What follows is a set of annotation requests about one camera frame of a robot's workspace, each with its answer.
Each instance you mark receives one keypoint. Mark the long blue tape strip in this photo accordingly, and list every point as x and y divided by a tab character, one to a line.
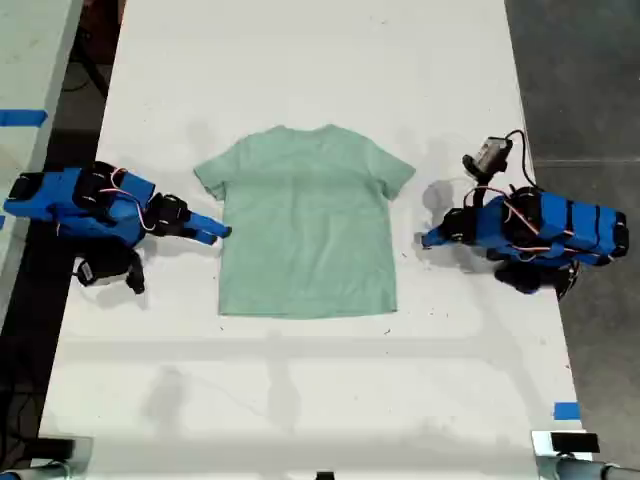
22	117

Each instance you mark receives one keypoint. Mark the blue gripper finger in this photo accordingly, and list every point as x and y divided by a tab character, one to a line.
210	223
434	242
439	229
200	236

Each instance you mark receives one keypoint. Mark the small black box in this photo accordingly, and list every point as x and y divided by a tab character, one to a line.
574	442
52	446

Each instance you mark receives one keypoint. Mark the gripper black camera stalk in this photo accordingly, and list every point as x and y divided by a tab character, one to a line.
475	192
135	272

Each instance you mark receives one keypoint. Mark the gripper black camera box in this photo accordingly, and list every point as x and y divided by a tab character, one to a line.
97	267
489	154

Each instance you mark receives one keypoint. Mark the grey metal pipe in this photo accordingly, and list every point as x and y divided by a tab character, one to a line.
585	470
35	472

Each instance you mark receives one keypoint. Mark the short blue tape strip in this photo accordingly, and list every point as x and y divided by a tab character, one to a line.
567	411

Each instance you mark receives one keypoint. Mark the small black clamp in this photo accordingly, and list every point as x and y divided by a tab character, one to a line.
325	475

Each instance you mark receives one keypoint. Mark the white side table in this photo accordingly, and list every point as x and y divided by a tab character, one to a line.
30	100

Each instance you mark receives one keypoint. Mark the pale green T-shirt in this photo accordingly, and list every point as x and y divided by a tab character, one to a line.
305	225

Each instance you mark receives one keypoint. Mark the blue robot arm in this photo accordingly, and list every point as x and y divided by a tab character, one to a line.
560	225
65	202

